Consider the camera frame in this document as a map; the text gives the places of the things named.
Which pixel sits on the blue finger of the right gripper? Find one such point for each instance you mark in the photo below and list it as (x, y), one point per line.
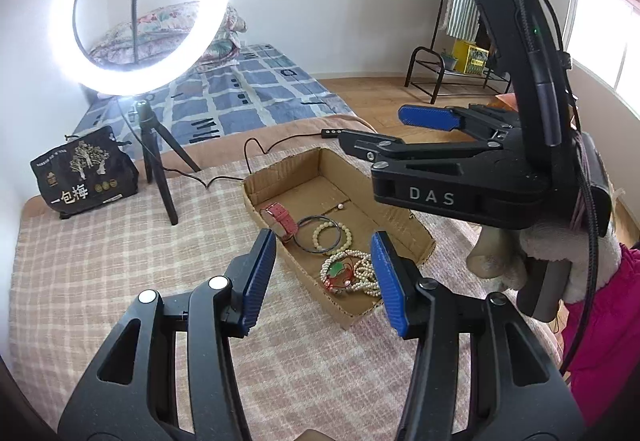
(429, 117)
(364, 145)

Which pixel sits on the folded floral quilt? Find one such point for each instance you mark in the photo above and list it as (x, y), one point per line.
(161, 31)

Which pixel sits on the window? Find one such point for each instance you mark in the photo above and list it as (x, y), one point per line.
(603, 37)

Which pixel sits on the black tripod stand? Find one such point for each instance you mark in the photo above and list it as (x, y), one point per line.
(150, 130)

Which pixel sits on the white ring light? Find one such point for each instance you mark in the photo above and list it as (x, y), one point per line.
(74, 65)

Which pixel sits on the black metal rack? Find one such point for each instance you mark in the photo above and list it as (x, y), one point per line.
(431, 66)

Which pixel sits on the right gloved hand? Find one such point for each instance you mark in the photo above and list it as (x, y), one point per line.
(499, 254)

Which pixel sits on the pink sleeve forearm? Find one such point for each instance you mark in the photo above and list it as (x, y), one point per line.
(609, 352)

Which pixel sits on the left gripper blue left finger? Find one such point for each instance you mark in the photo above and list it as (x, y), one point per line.
(165, 370)

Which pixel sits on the black snack bag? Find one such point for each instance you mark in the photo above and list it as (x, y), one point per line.
(86, 173)

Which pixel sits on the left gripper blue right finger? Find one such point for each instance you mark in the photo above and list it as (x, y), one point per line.
(517, 393)

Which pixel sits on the plaid pink blanket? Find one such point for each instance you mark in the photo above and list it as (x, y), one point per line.
(297, 369)

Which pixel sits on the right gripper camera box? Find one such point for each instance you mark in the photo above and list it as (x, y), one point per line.
(520, 31)

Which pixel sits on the cardboard box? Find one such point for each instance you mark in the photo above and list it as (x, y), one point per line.
(309, 182)

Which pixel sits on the blue patterned bed sheet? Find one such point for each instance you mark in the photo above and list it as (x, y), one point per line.
(262, 87)

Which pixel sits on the red wrist watch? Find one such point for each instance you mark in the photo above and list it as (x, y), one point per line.
(279, 221)

